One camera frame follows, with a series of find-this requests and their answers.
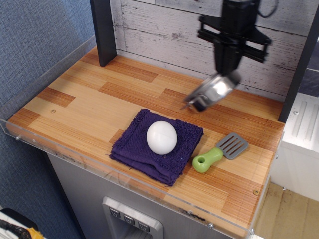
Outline stainless steel pot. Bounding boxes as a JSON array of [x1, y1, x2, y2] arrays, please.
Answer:
[[180, 70, 241, 112]]

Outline dark left upright post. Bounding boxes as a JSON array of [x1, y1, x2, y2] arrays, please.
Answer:
[[90, 0, 117, 67]]

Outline purple folded towel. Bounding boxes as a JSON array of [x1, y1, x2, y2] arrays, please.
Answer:
[[110, 109, 203, 186]]

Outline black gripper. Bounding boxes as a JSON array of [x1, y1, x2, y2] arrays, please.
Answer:
[[198, 0, 271, 75]]

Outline yellow object bottom corner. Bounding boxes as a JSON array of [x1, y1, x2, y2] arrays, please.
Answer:
[[26, 228, 45, 239]]

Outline clear acrylic table guard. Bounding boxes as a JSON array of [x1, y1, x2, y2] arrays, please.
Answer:
[[0, 33, 287, 239]]

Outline white ribbed appliance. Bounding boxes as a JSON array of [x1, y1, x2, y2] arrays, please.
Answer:
[[283, 93, 319, 152]]

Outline dark right upright post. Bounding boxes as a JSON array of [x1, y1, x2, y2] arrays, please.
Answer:
[[278, 7, 319, 123]]

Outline silver dispenser panel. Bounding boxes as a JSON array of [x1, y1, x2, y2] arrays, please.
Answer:
[[102, 196, 164, 239]]

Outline white egg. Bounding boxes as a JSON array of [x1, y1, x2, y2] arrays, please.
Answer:
[[147, 121, 177, 155]]

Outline dark upright post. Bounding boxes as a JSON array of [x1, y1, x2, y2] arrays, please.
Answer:
[[278, 7, 319, 123], [90, 0, 117, 67]]

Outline green handled grey spatula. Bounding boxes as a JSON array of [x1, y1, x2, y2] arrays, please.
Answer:
[[192, 132, 249, 173]]

